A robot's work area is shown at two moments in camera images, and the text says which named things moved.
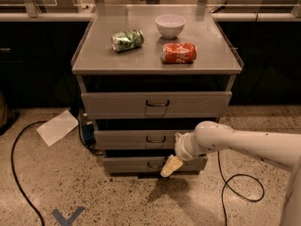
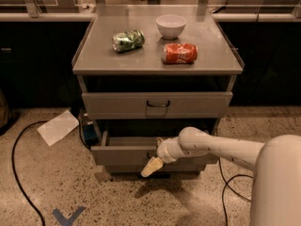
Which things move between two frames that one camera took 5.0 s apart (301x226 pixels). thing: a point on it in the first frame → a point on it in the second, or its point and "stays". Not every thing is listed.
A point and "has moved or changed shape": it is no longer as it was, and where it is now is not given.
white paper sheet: [55, 131] stays
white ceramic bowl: [170, 25] stays
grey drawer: [136, 139] has moved or changed shape
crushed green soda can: [128, 40] stays
